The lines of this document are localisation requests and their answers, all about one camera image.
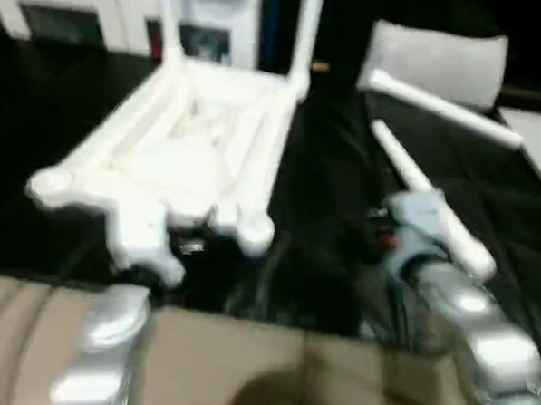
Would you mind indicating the white plastic table top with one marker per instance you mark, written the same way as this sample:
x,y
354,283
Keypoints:
x,y
177,144

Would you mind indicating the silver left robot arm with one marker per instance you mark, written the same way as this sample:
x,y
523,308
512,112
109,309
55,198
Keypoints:
x,y
102,356

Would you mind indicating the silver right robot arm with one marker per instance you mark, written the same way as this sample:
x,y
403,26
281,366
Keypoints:
x,y
482,337

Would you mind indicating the flat white board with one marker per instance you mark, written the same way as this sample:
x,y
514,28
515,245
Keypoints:
x,y
538,143

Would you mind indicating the small brown block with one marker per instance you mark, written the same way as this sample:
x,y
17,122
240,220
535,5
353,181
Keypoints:
x,y
320,66

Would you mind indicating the white plastic bag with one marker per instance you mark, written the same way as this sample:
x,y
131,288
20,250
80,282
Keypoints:
x,y
445,62

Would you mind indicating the black work mat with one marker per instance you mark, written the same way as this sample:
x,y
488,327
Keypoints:
x,y
31,133

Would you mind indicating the white cabinet with glass doors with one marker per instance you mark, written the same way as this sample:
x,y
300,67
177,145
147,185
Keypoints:
x,y
107,20

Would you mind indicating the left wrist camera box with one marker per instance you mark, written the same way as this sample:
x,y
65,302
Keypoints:
x,y
145,241

